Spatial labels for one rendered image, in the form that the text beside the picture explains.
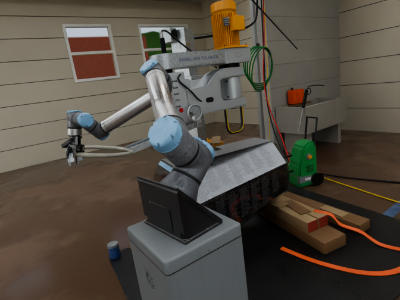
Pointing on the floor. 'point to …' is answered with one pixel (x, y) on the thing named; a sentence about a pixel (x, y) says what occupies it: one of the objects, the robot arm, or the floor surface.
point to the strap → (346, 267)
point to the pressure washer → (305, 161)
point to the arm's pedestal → (190, 263)
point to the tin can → (113, 249)
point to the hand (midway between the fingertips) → (73, 163)
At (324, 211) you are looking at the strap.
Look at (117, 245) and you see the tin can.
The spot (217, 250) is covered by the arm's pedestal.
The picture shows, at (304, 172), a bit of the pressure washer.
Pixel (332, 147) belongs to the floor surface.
